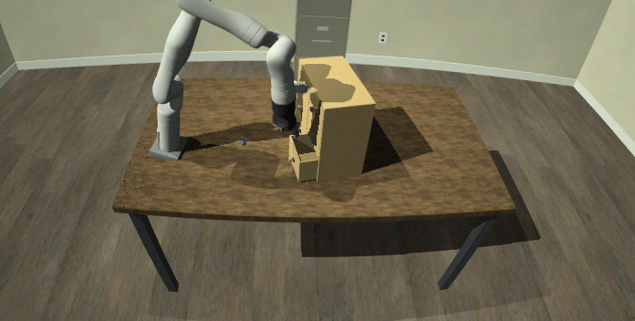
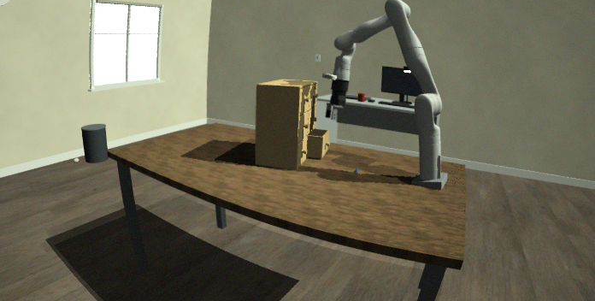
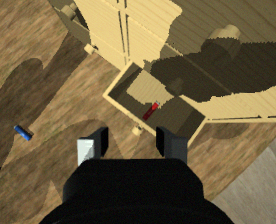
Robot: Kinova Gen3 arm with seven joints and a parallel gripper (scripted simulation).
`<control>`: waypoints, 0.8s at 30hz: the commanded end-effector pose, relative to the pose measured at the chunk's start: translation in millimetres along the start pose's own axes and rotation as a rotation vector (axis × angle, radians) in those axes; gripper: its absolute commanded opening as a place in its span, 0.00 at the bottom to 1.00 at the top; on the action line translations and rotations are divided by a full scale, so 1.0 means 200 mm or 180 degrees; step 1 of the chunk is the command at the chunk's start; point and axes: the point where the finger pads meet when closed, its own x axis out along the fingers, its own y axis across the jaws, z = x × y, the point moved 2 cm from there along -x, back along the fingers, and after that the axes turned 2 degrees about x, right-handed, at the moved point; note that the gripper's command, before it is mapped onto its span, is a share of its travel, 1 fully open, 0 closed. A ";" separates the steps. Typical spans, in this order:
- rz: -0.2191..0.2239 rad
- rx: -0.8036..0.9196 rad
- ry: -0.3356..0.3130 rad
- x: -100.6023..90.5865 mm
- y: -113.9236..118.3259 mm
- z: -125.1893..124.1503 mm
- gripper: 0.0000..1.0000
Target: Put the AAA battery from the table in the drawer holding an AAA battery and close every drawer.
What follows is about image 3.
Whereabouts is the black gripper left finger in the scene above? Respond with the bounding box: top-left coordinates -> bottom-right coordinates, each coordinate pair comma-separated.
77,127 -> 109,166

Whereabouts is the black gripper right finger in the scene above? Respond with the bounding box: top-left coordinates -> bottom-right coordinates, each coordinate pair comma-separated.
156,127 -> 188,165

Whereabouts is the tan wooden chest of drawers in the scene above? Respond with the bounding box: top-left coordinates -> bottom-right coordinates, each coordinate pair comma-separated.
73,0 -> 276,123

